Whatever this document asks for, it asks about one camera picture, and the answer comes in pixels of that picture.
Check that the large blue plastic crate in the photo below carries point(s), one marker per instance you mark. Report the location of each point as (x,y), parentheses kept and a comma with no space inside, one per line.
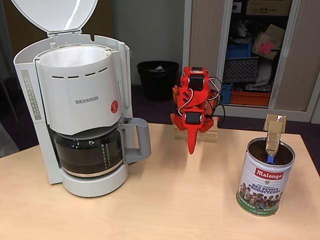
(237,51)

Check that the white paper bag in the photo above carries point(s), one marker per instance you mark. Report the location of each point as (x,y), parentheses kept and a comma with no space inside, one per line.
(265,72)

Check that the white drip coffee maker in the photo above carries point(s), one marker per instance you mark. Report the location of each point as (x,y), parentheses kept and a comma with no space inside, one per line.
(75,82)

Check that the dark ground coffee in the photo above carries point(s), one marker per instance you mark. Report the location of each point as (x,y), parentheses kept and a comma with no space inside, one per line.
(257,152)

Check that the Malongo coffee tin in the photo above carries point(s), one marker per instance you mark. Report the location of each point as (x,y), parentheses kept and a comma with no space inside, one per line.
(260,185)

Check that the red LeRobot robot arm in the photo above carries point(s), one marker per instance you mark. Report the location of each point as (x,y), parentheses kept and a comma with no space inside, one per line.
(200,97)

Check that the white paper coffee filter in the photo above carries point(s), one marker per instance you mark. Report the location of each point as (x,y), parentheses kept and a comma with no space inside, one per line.
(75,57)

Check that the grey cabinet with tambour doors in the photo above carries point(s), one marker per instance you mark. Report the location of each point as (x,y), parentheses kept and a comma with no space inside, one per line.
(305,62)

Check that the black waste bin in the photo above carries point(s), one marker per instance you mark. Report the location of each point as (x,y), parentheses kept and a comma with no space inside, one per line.
(157,85)

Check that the grey perforated metal box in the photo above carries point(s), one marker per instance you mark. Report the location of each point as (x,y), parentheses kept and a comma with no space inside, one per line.
(240,70)

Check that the wooden base block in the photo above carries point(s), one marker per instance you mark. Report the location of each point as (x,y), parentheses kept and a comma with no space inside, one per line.
(207,136)

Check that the plain cardboard box flap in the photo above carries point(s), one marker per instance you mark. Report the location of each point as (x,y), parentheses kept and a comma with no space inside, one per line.
(275,31)

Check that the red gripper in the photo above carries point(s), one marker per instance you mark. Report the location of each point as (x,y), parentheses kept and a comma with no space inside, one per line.
(192,117)

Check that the small blue plastic bin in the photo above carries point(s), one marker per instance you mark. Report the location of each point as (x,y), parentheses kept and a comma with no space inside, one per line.
(227,93)

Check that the cardboard box with pink mark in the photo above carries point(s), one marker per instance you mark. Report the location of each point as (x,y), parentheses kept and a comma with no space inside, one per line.
(271,47)

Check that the white paper scrap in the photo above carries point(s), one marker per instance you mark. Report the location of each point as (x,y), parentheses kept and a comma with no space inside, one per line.
(159,67)

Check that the long dark cardboard box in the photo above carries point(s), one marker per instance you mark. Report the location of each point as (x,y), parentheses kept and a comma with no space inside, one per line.
(267,7)

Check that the orange plastic crate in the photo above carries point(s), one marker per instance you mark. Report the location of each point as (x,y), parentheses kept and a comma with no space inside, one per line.
(250,98)

